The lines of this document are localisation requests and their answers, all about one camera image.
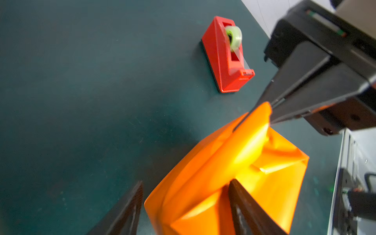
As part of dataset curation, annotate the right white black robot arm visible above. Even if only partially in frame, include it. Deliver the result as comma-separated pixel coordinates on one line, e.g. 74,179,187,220
258,1,376,136

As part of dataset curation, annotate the red tape dispenser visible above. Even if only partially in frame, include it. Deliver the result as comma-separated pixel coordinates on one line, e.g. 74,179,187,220
201,16,255,94

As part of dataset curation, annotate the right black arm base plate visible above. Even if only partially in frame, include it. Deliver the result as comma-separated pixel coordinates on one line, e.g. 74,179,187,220
332,168,357,235

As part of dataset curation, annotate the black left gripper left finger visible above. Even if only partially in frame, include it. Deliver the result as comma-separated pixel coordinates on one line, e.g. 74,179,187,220
87,181,144,235

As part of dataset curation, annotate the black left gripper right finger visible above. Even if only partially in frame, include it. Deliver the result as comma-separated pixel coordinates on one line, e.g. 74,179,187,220
228,179,287,235

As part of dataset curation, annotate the orange wrapping paper sheet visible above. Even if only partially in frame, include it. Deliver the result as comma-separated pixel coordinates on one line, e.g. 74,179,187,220
144,102,309,235

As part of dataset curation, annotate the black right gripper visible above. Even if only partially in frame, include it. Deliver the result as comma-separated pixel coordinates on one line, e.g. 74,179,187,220
251,1,376,136

